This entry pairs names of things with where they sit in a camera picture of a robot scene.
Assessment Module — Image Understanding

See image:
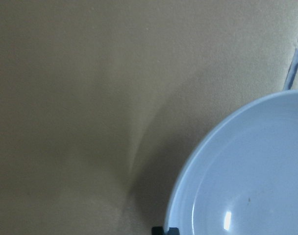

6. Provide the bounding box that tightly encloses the light blue plate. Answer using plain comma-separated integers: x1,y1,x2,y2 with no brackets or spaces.
164,90,298,235

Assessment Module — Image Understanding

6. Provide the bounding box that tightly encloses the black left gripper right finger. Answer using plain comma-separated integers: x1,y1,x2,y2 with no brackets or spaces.
167,227,180,235

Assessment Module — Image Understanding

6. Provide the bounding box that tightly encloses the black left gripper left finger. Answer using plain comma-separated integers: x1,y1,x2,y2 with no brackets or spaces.
151,226,163,235

